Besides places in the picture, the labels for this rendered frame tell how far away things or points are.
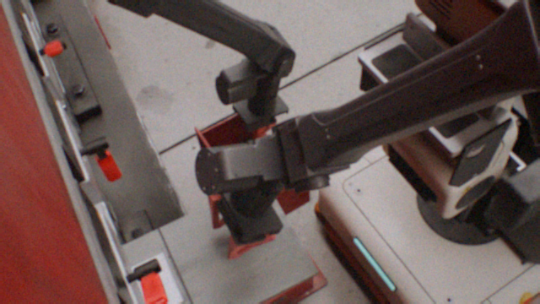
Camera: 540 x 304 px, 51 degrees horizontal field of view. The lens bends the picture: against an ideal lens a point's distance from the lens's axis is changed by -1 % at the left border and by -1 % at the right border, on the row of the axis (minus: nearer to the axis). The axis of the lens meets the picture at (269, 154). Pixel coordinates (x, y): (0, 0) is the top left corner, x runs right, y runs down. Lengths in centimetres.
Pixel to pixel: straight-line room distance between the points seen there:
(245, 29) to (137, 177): 37
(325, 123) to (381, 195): 116
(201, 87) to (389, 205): 99
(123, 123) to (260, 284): 50
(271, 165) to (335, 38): 184
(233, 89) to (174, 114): 125
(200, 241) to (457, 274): 95
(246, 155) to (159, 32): 196
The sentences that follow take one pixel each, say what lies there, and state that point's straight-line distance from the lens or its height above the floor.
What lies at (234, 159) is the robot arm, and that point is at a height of 126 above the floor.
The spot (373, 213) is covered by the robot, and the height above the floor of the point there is 28.
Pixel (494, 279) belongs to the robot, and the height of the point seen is 28.
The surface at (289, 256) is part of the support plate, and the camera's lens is 88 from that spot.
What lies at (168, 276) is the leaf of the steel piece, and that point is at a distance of 89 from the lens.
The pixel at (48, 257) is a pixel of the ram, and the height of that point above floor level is 148.
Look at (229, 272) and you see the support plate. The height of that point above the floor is 100.
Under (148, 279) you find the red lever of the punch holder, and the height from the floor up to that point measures 122.
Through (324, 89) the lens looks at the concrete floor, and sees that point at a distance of 231.
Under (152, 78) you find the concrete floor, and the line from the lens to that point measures 243.
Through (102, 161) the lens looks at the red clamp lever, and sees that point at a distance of 84.
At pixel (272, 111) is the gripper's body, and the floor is 87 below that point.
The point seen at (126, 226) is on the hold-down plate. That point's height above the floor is 90.
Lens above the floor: 181
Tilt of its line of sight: 58 degrees down
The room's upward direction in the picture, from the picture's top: 6 degrees counter-clockwise
